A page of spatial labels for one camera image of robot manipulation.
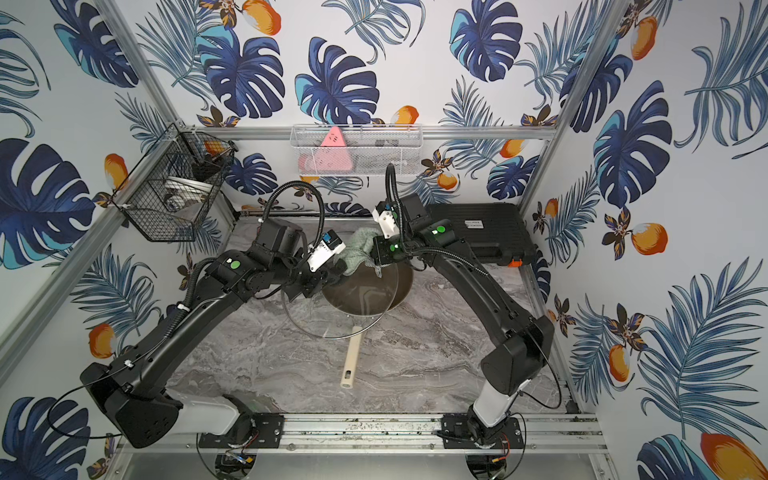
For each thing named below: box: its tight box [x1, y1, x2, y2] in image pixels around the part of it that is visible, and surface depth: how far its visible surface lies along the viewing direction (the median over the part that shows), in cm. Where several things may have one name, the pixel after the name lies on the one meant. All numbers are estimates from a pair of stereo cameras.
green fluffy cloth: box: [335, 227, 382, 278], surface depth 76 cm
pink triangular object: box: [298, 126, 353, 172], surface depth 92 cm
